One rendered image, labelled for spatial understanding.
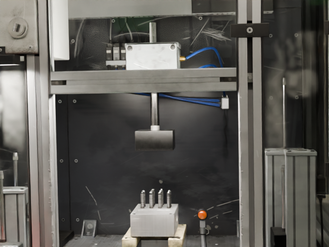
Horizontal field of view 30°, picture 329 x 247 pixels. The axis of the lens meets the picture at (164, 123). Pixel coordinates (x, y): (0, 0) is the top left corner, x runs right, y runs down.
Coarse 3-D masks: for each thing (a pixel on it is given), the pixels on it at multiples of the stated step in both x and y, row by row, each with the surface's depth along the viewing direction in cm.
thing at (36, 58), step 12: (36, 60) 121; (36, 72) 121; (36, 84) 121; (36, 96) 121; (252, 96) 117; (36, 108) 121; (252, 108) 117; (252, 120) 117; (252, 132) 118; (252, 144) 118; (252, 156) 118; (252, 168) 118; (252, 180) 118; (252, 192) 118; (252, 204) 118; (252, 216) 118; (252, 228) 119; (252, 240) 119
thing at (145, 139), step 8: (152, 96) 139; (152, 104) 139; (152, 112) 139; (152, 120) 140; (152, 128) 140; (136, 136) 138; (144, 136) 138; (152, 136) 137; (160, 136) 137; (168, 136) 137; (136, 144) 138; (144, 144) 138; (152, 144) 138; (160, 144) 137; (168, 144) 137
